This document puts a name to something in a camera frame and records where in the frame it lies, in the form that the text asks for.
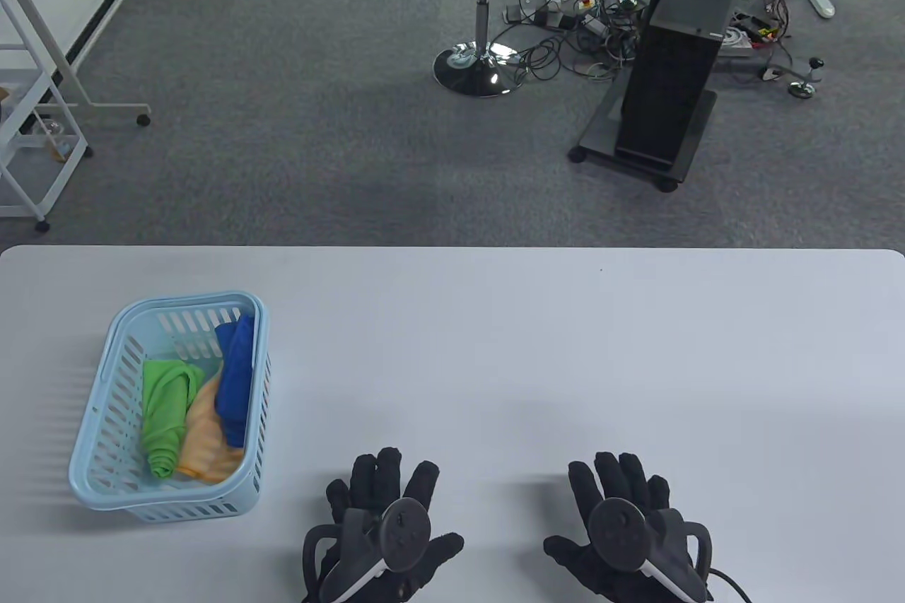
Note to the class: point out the light blue plastic basket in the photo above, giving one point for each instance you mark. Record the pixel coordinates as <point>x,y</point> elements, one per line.
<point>99,483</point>

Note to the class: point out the person's right hand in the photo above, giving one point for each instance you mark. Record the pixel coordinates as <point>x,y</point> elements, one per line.
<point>622,479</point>

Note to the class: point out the orange towel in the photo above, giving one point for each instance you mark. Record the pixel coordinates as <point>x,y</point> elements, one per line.
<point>205,444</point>

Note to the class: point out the grey power strip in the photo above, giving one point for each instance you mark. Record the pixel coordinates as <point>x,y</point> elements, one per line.
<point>527,13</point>

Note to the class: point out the white metal shelf rack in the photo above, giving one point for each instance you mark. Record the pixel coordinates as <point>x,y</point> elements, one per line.
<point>67,182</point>

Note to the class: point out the black and white controller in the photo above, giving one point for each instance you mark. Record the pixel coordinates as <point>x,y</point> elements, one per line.
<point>403,529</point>
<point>615,529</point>

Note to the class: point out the black and white right controller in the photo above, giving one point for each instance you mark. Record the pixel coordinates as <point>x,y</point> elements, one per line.
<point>615,529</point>

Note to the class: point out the black wheeled cart base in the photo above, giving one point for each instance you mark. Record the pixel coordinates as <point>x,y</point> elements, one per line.
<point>594,136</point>

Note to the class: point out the black and white left controller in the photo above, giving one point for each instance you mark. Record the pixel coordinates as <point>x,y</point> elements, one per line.
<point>403,529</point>

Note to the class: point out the green towel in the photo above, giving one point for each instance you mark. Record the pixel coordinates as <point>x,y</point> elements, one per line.
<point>164,419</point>

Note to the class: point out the small stand with black knob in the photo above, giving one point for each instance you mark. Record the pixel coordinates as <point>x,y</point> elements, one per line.
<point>799,88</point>

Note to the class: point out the blue rectangular towel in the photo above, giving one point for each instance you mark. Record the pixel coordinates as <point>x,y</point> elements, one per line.
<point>235,384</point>

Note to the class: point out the black computer tower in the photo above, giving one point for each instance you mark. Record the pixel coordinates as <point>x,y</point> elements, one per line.
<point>668,87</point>

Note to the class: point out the person's left hand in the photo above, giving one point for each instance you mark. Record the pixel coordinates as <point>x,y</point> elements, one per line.
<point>375,476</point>

